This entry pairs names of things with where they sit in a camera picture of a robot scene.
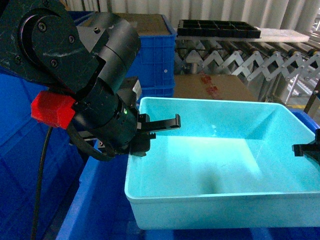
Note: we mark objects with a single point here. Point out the light cyan plastic bin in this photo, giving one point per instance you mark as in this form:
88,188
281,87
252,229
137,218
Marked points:
229,165

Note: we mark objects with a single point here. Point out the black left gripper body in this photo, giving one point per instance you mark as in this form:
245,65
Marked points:
103,125

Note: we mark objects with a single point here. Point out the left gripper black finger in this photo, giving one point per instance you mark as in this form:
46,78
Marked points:
141,144
145,124

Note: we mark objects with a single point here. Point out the top right blue crate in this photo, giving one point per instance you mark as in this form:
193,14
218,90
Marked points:
155,55

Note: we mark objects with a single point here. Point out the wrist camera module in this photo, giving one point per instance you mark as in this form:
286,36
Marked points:
130,91

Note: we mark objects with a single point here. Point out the brown cardboard box red print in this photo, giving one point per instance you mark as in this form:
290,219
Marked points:
211,87

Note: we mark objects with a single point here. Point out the brown cardboard in crate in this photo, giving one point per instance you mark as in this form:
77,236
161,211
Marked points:
144,24

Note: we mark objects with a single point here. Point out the top centre blue crate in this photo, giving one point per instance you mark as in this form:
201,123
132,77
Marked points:
21,142

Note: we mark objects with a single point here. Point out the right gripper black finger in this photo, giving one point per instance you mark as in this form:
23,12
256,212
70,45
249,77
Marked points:
310,150

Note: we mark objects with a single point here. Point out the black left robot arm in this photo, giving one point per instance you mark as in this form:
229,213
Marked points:
84,69

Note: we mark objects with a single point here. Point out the black compartment tray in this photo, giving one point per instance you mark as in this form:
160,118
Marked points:
217,28

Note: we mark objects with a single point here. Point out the expandable roller conveyor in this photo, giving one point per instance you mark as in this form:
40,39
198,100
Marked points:
274,71

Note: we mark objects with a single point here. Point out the red plastic cable clip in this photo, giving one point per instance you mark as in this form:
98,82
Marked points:
53,109

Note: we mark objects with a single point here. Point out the middle right blue crate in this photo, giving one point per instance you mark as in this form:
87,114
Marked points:
162,91

